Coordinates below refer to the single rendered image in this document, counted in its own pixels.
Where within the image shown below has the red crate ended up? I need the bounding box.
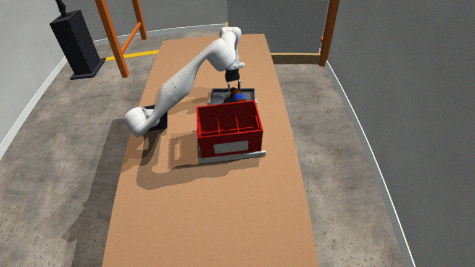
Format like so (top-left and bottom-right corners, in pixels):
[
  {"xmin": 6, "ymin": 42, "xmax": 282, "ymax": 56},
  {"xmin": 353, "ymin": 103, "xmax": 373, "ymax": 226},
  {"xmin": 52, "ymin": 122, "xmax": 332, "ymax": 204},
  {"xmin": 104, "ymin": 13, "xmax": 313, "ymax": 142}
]
[{"xmin": 196, "ymin": 100, "xmax": 263, "ymax": 158}]

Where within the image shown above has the brown bottle with blue label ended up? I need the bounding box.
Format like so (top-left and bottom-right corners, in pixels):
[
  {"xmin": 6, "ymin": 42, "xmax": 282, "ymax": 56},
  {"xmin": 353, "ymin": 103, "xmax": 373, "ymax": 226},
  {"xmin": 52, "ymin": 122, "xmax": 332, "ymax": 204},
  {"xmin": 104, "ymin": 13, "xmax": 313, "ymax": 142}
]
[{"xmin": 230, "ymin": 87, "xmax": 247, "ymax": 103}]

